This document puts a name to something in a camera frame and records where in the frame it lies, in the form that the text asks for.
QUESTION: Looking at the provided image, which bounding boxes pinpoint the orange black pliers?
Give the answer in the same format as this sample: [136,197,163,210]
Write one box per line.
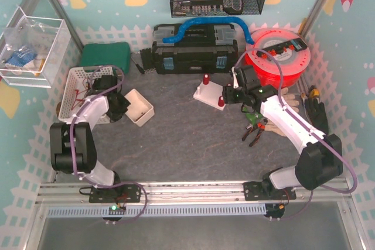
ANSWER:
[241,118,270,148]

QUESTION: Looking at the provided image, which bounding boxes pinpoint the white perforated plastic basket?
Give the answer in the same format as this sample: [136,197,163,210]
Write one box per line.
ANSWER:
[58,66,113,128]

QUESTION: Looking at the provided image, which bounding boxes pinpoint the white tray with springs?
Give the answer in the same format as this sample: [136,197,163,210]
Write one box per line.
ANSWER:
[124,88,155,127]

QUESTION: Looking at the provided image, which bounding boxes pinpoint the white peg base plate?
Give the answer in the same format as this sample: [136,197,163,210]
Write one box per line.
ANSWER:
[193,81,226,111]

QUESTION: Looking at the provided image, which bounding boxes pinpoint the aluminium linear rail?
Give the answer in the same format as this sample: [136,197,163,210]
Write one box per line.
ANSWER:
[36,178,352,206]

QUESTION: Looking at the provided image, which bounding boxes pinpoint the blue white glove in box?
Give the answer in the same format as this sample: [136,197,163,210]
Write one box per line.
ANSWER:
[5,46,37,69]

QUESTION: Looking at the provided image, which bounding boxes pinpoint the yellow black screwdriver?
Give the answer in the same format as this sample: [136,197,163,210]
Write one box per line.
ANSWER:
[301,85,319,100]

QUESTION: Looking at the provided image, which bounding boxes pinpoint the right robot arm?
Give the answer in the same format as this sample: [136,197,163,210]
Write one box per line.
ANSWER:
[222,60,358,194]

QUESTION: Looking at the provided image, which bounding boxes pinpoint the red filament spool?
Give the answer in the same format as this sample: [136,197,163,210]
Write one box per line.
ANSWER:
[244,28,311,88]

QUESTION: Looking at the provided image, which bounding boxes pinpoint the blue corrugated hose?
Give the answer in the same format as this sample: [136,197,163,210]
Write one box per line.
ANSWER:
[162,17,256,46]

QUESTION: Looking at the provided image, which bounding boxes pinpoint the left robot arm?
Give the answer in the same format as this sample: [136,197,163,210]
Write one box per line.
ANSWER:
[49,65,131,189]

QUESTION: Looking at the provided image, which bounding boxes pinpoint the clear acrylic wall box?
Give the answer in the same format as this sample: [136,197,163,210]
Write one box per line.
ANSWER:
[1,8,71,88]

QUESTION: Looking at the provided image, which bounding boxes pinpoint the green plastic water tap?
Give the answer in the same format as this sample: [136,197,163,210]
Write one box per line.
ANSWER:
[245,113,264,125]

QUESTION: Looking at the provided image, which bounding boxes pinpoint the grey slotted cable duct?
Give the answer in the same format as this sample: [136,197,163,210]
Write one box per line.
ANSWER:
[47,203,267,218]

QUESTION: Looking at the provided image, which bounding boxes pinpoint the black plastic toolbox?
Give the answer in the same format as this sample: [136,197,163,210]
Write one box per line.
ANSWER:
[151,24,238,74]

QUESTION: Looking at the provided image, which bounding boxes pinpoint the green plastic tool case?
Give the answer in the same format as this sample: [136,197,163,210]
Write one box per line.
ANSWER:
[79,42,131,74]

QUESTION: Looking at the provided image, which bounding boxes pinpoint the black yellow work glove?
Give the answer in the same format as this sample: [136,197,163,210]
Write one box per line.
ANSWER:
[304,98,329,135]

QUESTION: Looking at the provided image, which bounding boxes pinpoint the white cotton work glove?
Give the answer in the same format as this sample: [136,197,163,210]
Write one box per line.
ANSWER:
[281,87,300,113]

